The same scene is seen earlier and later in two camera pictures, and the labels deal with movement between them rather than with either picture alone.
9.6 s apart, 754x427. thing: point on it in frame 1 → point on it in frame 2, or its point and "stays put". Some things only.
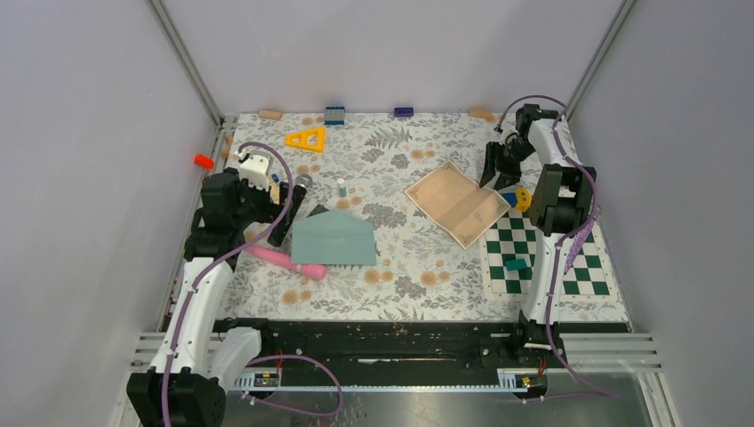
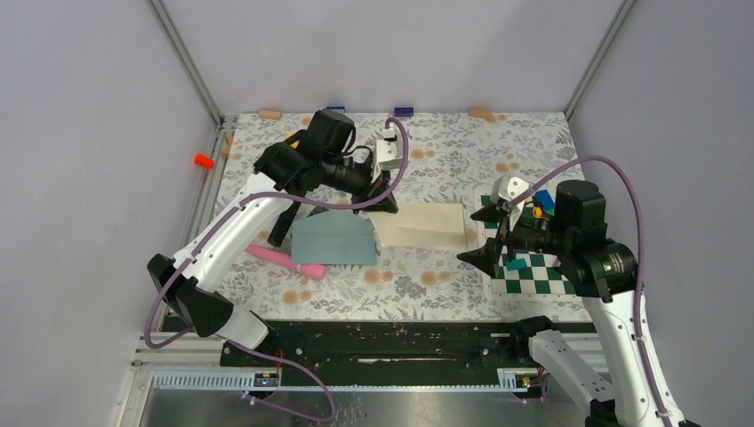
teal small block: x=516 y=264 stays put
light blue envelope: x=332 y=237 stays put
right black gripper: x=505 y=180 → x=485 y=257
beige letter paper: x=457 y=204 → x=423 y=226
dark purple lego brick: x=404 y=111 stays put
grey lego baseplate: x=317 y=210 stays put
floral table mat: x=385 y=220 stays put
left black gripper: x=272 y=212 → x=372 y=189
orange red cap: x=204 y=161 stays put
